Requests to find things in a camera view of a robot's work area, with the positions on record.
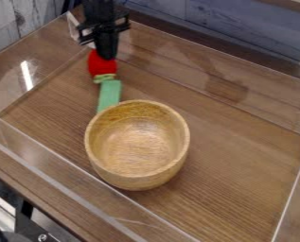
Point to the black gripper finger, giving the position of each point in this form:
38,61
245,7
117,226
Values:
100,40
113,44

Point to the red plush strawberry toy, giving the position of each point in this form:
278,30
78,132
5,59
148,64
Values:
101,69

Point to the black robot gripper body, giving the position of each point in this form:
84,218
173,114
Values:
104,17

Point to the black table leg bracket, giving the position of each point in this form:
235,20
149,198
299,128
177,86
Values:
26,226

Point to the wooden bowl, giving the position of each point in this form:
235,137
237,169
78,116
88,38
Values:
137,144

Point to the green rectangular block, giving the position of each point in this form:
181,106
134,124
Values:
109,94

